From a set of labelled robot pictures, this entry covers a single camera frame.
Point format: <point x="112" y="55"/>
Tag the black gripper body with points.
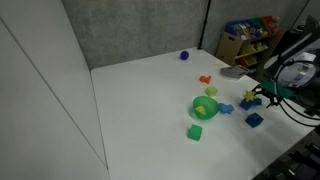
<point x="278" y="89"/>

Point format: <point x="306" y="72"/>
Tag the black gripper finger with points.
<point x="272" y="101"/>
<point x="257" y="88"/>

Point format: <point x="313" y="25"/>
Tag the teal green toy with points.
<point x="257" y="102"/>

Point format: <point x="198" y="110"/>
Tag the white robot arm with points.
<point x="301" y="71"/>

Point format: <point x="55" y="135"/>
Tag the yellow spiky toy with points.
<point x="249" y="96"/>

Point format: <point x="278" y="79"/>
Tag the blue elephant toy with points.
<point x="226" y="108"/>

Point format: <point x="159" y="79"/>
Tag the light green toy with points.
<point x="211" y="91"/>

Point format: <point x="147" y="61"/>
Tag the wooden toy shelf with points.
<point x="230" y="46"/>

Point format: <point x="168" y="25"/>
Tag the orange toy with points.
<point x="205" y="79"/>

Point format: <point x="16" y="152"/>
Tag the green translucent bowl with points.
<point x="208" y="113"/>

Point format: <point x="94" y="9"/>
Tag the blue toy bin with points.
<point x="242" y="30"/>

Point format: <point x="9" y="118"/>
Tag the red toy bin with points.
<point x="270" y="22"/>

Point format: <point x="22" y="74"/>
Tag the blue perforated block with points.
<point x="245" y="105"/>

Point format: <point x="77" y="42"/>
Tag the dark blue cube block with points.
<point x="254" y="120"/>

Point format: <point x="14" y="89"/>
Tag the grey flat object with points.
<point x="234" y="72"/>

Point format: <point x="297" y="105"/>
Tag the black equipment under table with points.
<point x="295" y="160"/>

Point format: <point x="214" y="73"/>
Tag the green cube block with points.
<point x="195" y="132"/>

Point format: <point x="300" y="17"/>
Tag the dark blue ball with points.
<point x="184" y="55"/>

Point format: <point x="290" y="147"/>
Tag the black vertical pole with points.
<point x="204" y="25"/>

